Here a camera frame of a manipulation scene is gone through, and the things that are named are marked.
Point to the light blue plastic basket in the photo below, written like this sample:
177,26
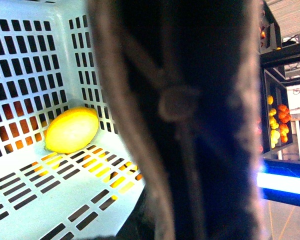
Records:
65,173

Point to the brown basket handle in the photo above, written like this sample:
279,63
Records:
181,78

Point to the yellow lemon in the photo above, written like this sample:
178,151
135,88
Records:
72,130

